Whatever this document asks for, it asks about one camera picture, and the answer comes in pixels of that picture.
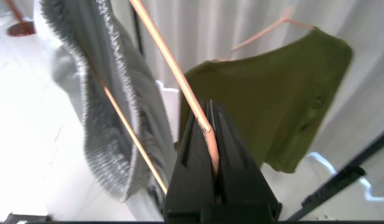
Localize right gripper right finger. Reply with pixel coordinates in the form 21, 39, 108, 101
200, 99, 281, 223

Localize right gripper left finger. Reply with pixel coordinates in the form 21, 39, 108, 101
162, 101, 219, 223

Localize pale grey shorts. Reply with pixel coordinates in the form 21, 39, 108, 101
39, 0, 177, 223

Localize green long-sleeved shirt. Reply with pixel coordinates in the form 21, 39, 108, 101
178, 27, 354, 174

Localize pink clothes hanger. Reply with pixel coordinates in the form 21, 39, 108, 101
85, 0, 220, 195
215, 7, 316, 62

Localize black clothes rack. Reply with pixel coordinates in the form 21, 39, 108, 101
131, 6, 384, 222

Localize brown round stand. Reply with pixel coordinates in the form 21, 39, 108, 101
4, 0, 36, 37

